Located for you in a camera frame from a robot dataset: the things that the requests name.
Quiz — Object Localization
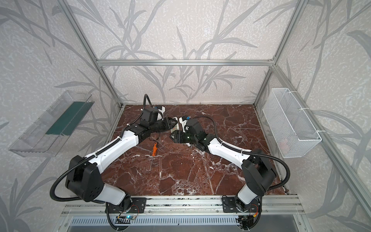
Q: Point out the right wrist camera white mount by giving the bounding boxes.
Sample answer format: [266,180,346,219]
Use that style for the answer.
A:
[180,116,204,134]

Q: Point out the aluminium frame post left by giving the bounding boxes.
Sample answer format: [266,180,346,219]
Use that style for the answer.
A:
[57,0,123,107]

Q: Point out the aluminium horizontal frame bar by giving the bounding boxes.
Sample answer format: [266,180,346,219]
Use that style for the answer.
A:
[97,60,273,66]

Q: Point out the clear plastic wall tray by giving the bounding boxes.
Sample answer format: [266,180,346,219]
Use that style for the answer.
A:
[9,90,95,158]

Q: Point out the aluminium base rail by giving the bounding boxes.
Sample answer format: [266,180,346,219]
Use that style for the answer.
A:
[61,195,305,217]

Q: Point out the small circuit board with wires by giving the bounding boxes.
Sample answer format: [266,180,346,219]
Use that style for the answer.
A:
[115,215,138,224]

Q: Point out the white wire mesh basket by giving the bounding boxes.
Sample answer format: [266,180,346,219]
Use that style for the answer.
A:
[263,88,322,158]

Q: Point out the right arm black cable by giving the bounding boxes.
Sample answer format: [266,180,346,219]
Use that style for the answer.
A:
[192,115,291,191]

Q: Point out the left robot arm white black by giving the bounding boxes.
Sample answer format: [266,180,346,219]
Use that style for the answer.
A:
[65,117,178,210]

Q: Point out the aluminium frame post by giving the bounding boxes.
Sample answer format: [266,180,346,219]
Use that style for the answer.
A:
[57,0,123,107]
[253,0,308,108]

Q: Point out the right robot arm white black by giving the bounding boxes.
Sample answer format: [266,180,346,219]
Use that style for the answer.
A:
[171,130,277,205]

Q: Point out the orange handled screwdriver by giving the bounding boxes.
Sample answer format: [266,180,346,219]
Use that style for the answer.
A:
[149,141,158,171]

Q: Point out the aluminium frame post right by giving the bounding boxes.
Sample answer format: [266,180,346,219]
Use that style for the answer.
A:
[253,0,308,108]

